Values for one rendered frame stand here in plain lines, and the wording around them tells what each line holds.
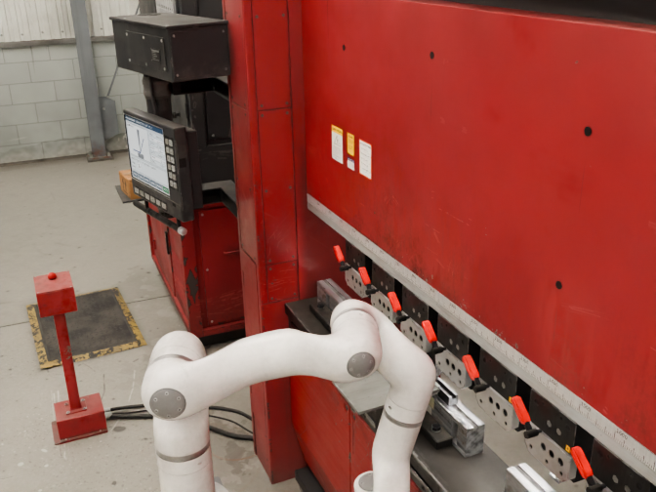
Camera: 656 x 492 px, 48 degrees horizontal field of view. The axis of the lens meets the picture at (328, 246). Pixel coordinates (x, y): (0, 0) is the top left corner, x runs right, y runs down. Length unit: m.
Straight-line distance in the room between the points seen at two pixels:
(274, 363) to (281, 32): 1.43
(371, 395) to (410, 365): 0.59
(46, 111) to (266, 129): 6.14
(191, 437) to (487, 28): 1.08
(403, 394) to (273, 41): 1.46
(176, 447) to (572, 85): 1.08
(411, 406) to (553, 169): 0.57
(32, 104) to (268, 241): 6.08
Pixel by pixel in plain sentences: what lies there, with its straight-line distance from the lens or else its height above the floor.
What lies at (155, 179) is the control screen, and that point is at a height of 1.36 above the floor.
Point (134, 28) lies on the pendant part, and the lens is 2.92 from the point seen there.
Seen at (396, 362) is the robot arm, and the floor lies 1.38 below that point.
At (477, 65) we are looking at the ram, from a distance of 1.73.
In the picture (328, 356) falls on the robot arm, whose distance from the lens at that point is 1.46.
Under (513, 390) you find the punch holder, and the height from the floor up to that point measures 1.22.
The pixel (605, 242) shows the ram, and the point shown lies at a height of 1.67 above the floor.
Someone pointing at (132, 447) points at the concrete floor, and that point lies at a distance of 3.73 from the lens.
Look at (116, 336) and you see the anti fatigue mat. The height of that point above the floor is 0.01.
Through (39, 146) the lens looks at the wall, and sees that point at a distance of 8.74.
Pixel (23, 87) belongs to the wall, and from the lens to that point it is 8.62.
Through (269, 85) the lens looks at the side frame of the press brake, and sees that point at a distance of 2.65.
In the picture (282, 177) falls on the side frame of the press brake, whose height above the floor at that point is 1.40.
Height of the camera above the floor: 2.21
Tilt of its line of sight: 23 degrees down
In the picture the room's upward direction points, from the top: 1 degrees counter-clockwise
